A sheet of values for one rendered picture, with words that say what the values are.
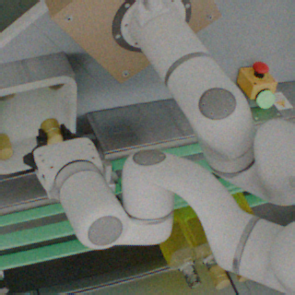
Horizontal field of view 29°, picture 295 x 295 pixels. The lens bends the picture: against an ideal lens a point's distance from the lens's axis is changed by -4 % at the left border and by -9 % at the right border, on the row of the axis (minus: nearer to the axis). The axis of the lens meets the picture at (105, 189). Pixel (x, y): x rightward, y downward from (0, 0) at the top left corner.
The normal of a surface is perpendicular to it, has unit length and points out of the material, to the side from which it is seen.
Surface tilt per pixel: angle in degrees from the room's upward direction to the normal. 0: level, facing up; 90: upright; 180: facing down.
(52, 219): 90
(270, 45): 0
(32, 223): 90
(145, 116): 90
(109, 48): 5
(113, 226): 18
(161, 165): 101
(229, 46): 0
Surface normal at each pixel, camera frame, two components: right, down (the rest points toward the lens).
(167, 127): 0.05, -0.65
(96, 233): 0.28, 0.52
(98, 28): 0.34, 0.77
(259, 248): -0.44, -0.24
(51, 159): -0.17, -0.80
